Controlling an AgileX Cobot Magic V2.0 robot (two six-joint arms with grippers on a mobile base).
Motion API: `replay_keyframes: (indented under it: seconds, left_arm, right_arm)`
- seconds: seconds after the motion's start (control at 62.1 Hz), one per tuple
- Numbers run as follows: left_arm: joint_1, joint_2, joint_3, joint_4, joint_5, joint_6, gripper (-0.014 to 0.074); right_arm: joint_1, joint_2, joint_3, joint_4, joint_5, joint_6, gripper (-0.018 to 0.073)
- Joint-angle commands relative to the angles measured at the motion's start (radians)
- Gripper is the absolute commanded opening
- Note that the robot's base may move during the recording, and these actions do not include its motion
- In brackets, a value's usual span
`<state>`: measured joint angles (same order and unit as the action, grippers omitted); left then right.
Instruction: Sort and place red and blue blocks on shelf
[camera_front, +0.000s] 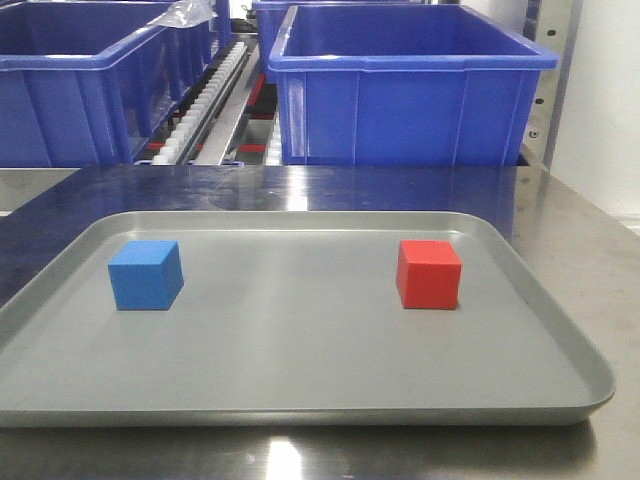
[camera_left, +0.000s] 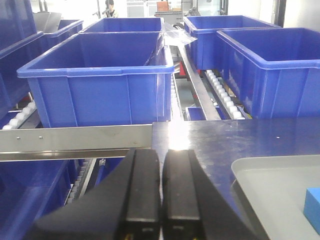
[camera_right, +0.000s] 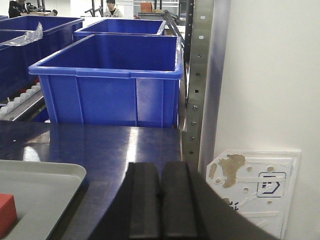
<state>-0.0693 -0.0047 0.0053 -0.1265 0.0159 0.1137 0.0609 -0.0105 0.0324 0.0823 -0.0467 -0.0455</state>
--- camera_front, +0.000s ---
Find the red foam cube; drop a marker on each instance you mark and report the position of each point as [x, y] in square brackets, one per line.
[428, 274]

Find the blue foam cube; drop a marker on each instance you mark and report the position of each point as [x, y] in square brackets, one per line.
[146, 275]

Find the grey metal tray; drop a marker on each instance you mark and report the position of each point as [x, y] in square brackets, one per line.
[294, 318]

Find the blue plastic bin right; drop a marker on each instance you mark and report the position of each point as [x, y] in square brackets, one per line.
[407, 84]

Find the blue plastic bin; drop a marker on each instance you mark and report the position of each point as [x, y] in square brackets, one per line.
[407, 84]
[91, 82]

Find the blue bin rear right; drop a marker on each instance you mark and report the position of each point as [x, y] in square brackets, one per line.
[271, 14]

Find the clear plastic bag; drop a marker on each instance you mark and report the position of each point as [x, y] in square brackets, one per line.
[185, 14]

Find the blue plastic bin left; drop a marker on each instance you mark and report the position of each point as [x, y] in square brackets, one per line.
[91, 82]

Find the white roller conveyor rail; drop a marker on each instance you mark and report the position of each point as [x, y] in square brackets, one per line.
[182, 143]

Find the grey shelf upright post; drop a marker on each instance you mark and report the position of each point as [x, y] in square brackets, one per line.
[571, 30]

